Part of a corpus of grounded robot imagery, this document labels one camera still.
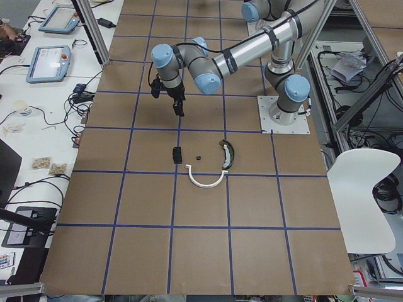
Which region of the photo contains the far blue teach pendant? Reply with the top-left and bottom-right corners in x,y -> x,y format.
38,6 -> 80,35

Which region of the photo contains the black power adapter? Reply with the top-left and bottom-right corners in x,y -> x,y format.
96,18 -> 116,28

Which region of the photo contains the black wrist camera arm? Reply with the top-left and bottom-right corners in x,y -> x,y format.
150,77 -> 163,99

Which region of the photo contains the colourful remote control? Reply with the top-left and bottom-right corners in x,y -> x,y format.
0,252 -> 15,269

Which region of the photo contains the white plastic chair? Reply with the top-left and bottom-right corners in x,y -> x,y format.
327,148 -> 400,254

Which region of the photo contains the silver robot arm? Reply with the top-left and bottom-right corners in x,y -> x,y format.
149,1 -> 325,125

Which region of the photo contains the near blue teach pendant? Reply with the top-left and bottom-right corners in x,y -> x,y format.
26,45 -> 71,84

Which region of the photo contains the black rectangular plastic part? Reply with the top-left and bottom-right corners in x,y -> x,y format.
173,146 -> 183,164

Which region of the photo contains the blue teach pendant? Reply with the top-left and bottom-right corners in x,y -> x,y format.
26,45 -> 71,84
38,6 -> 80,35

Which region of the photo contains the curved metal brake shoe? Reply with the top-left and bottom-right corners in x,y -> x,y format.
219,139 -> 235,170

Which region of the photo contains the white curved plastic bracket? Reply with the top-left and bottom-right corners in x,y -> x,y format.
184,164 -> 229,189

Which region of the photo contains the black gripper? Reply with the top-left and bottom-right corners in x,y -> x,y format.
165,82 -> 186,117

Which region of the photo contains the bag of small parts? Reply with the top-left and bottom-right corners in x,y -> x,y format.
30,157 -> 52,170
48,163 -> 68,176

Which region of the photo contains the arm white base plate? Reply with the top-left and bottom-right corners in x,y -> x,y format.
247,20 -> 265,36
257,96 -> 310,135

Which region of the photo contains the aluminium frame post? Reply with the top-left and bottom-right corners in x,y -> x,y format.
72,0 -> 110,66

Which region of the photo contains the black monitor stand base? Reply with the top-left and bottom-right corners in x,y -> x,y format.
1,206 -> 57,248

